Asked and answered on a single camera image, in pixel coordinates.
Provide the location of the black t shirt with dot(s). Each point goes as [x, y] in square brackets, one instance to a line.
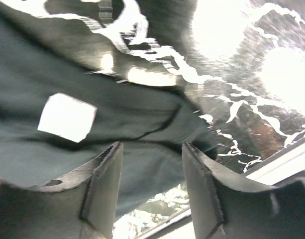
[55, 117]

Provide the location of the black marble pattern mat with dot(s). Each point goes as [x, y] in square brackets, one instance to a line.
[242, 62]

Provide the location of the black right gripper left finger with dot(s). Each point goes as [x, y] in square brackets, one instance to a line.
[78, 205]

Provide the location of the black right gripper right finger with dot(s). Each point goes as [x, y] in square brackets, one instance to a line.
[227, 205]

